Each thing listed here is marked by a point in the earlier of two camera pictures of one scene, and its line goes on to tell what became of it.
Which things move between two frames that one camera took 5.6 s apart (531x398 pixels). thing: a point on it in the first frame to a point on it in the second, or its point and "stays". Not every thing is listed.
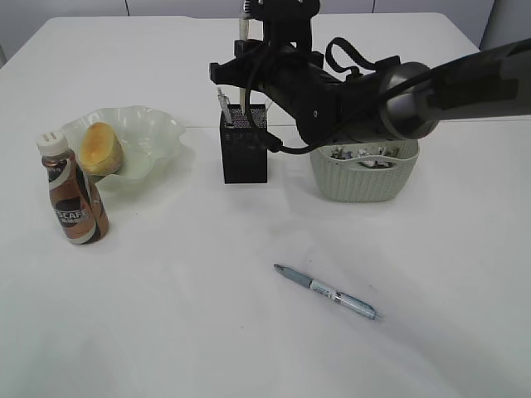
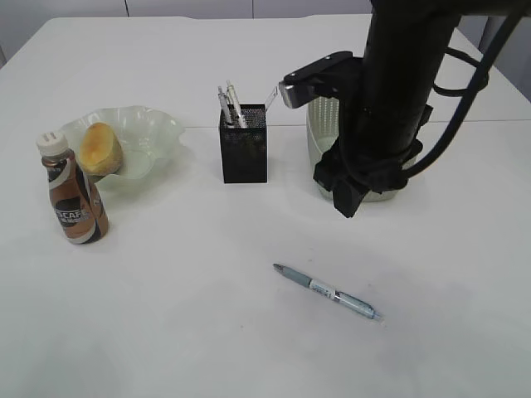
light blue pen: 348,301 stays
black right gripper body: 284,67 to 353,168
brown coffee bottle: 78,204 stays
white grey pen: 225,103 stays
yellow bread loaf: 101,152 stays
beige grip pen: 243,32 to 234,104
